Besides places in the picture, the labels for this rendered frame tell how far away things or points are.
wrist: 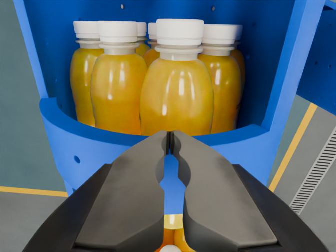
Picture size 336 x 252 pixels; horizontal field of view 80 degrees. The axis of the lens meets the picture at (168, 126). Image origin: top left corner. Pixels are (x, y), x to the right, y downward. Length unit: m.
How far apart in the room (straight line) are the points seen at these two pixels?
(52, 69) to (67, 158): 0.13
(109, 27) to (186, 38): 0.08
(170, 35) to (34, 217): 2.39
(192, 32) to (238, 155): 0.10
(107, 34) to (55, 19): 0.10
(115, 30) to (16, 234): 2.66
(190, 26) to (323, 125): 1.82
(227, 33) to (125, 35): 0.10
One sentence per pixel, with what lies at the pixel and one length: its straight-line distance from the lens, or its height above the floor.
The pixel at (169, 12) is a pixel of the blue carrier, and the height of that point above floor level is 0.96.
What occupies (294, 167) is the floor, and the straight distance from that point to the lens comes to 2.07.
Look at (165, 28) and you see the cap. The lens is 0.17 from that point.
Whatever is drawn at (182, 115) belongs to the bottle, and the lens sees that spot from 0.16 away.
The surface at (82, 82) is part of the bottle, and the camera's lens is 0.27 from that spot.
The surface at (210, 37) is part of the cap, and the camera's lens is 0.23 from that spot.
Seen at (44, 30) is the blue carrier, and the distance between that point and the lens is 0.28.
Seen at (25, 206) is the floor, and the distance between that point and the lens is 2.40.
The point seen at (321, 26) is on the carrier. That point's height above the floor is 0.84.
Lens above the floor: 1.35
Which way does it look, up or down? 63 degrees down
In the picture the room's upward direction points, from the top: 177 degrees clockwise
